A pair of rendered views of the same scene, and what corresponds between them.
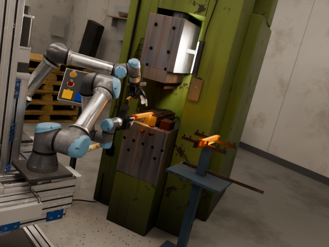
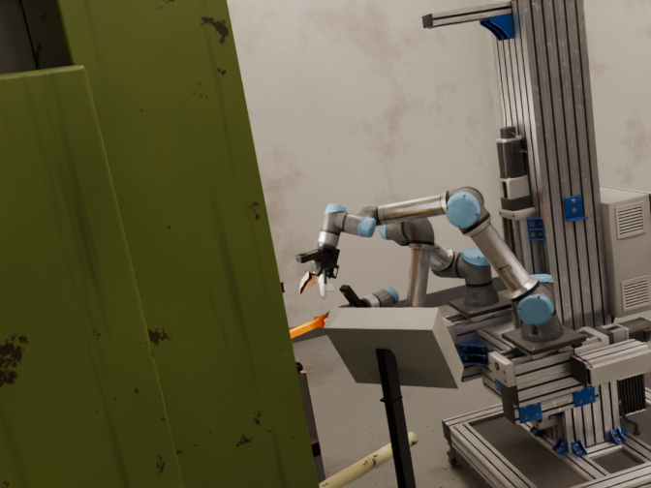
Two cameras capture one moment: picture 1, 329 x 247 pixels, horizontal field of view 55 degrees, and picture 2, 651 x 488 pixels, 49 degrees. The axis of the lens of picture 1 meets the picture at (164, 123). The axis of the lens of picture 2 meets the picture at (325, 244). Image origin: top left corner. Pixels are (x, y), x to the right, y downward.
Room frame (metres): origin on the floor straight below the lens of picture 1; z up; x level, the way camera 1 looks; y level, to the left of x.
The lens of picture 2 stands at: (4.28, 1.74, 1.85)
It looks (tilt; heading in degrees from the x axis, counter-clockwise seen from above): 12 degrees down; 215
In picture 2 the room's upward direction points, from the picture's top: 10 degrees counter-clockwise
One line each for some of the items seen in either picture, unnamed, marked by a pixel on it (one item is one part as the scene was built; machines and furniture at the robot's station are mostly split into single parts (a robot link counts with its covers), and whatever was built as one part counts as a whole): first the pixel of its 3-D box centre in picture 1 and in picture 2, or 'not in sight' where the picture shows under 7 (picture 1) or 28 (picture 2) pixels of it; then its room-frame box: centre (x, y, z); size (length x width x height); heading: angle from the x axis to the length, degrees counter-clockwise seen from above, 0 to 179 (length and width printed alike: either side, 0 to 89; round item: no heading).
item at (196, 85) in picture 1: (195, 89); not in sight; (2.49, -0.18, 1.27); 0.09 x 0.02 x 0.17; 70
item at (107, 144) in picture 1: (104, 138); not in sight; (1.93, 0.35, 0.89); 0.11 x 0.08 x 0.11; 80
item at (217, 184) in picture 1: (200, 175); not in sight; (2.07, -0.33, 0.74); 0.40 x 0.30 x 0.02; 63
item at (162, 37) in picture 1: (176, 46); not in sight; (2.66, 0.05, 1.56); 0.42 x 0.39 x 0.40; 160
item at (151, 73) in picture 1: (164, 74); not in sight; (2.67, 0.09, 1.32); 0.42 x 0.20 x 0.10; 160
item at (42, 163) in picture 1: (43, 158); (480, 290); (1.47, 0.55, 0.87); 0.15 x 0.15 x 0.10
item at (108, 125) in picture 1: (109, 125); (384, 299); (1.93, 0.34, 0.98); 0.11 x 0.08 x 0.09; 160
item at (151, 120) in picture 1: (155, 115); not in sight; (2.67, 0.09, 0.96); 0.42 x 0.20 x 0.09; 160
